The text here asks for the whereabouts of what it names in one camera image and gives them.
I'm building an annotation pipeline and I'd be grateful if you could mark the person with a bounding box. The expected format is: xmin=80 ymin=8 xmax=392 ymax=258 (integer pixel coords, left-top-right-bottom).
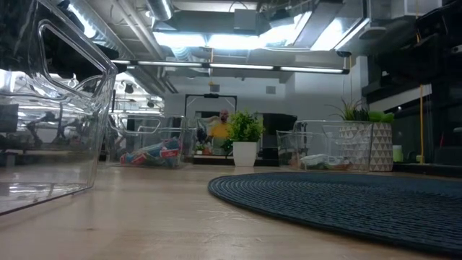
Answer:
xmin=206 ymin=108 xmax=232 ymax=157

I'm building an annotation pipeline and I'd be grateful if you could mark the blue granola bar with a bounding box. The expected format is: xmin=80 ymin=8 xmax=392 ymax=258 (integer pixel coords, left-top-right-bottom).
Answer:
xmin=142 ymin=139 xmax=181 ymax=158
xmin=119 ymin=151 xmax=149 ymax=168

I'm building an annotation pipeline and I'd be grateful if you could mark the green silver granola bar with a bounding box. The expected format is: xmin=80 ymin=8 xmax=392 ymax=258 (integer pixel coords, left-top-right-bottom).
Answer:
xmin=300 ymin=154 xmax=339 ymax=170
xmin=324 ymin=158 xmax=352 ymax=170

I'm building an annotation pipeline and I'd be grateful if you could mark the small background potted plant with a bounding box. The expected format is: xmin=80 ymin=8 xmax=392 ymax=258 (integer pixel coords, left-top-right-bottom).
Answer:
xmin=193 ymin=143 xmax=213 ymax=156

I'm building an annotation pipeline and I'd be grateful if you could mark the yellow cable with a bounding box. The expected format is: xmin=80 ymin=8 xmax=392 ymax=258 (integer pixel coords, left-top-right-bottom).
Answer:
xmin=417 ymin=32 xmax=427 ymax=165

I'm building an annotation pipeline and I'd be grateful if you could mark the bright ceiling light panel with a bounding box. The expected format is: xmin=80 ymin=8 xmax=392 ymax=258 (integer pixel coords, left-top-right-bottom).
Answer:
xmin=310 ymin=17 xmax=371 ymax=51
xmin=153 ymin=10 xmax=311 ymax=51

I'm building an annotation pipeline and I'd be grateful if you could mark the leafy plant in white pot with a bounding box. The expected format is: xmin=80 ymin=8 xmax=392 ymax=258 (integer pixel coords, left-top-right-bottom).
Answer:
xmin=224 ymin=109 xmax=267 ymax=168

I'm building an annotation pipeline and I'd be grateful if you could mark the gray ceiling box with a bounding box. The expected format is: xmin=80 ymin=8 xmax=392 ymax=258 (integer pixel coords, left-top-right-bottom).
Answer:
xmin=233 ymin=8 xmax=258 ymax=32

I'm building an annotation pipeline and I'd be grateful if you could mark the black aluminium table frame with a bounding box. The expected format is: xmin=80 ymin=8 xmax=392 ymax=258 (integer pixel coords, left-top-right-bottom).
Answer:
xmin=187 ymin=154 xmax=462 ymax=179

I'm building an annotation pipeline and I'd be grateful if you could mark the long tube ceiling light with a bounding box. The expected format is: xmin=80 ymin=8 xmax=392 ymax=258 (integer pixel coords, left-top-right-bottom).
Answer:
xmin=110 ymin=58 xmax=351 ymax=76

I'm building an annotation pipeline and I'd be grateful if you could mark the light green cylinder container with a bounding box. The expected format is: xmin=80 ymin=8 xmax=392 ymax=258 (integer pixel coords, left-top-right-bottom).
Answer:
xmin=392 ymin=144 xmax=405 ymax=164

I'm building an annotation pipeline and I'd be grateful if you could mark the black background frame rig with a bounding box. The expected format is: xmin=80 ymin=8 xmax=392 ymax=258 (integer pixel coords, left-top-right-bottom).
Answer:
xmin=184 ymin=92 xmax=238 ymax=120

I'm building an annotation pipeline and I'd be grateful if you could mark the black background cabinet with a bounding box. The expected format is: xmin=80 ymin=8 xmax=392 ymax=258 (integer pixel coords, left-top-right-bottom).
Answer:
xmin=260 ymin=112 xmax=299 ymax=160

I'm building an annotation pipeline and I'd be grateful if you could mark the clear plastic bin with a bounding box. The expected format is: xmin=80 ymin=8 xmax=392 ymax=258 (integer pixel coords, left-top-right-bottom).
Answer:
xmin=107 ymin=112 xmax=189 ymax=169
xmin=276 ymin=119 xmax=375 ymax=173
xmin=0 ymin=0 xmax=119 ymax=217

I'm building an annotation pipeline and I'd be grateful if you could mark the round dark blue woven placemat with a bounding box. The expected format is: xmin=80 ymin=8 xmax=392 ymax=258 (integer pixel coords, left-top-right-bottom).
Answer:
xmin=207 ymin=170 xmax=462 ymax=256

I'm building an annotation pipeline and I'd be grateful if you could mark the round silver air duct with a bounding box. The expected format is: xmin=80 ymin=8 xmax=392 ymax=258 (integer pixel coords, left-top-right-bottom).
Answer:
xmin=145 ymin=0 xmax=175 ymax=22

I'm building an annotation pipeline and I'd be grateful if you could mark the succulent in triangle-patterned pot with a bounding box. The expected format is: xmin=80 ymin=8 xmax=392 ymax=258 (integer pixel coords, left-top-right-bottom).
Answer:
xmin=326 ymin=96 xmax=396 ymax=173

